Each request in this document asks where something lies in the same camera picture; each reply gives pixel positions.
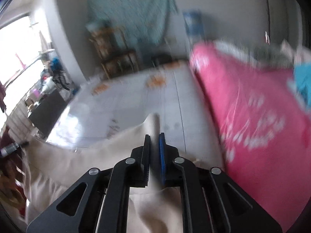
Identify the grey checked bed sheet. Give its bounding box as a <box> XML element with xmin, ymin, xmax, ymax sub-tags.
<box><xmin>47</xmin><ymin>63</ymin><xmax>224</xmax><ymax>167</ymax></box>

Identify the pink floral blanket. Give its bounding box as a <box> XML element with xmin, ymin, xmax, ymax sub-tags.
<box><xmin>190</xmin><ymin>43</ymin><xmax>310</xmax><ymax>231</ymax></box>

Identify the wooden chair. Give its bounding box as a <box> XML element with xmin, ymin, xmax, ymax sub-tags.
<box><xmin>89</xmin><ymin>27</ymin><xmax>140</xmax><ymax>79</ymax></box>

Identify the teal floral wall cloth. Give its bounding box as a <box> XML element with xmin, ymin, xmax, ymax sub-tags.
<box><xmin>87</xmin><ymin>0</ymin><xmax>178</xmax><ymax>46</ymax></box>

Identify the grey patterned pillow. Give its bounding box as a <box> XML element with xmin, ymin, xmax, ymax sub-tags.
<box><xmin>213</xmin><ymin>38</ymin><xmax>294</xmax><ymax>70</ymax></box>

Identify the blue water bottle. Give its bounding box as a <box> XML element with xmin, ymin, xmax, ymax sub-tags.
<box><xmin>182</xmin><ymin>10</ymin><xmax>204</xmax><ymax>42</ymax></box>

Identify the beige zip jacket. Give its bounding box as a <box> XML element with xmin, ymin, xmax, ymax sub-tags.
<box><xmin>23</xmin><ymin>112</ymin><xmax>203</xmax><ymax>233</ymax></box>

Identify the turquoise cartoon cloth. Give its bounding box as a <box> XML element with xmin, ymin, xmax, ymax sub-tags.
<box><xmin>288</xmin><ymin>62</ymin><xmax>310</xmax><ymax>114</ymax></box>

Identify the bicycle by window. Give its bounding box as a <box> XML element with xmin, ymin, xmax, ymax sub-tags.
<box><xmin>40</xmin><ymin>57</ymin><xmax>75</xmax><ymax>92</ymax></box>

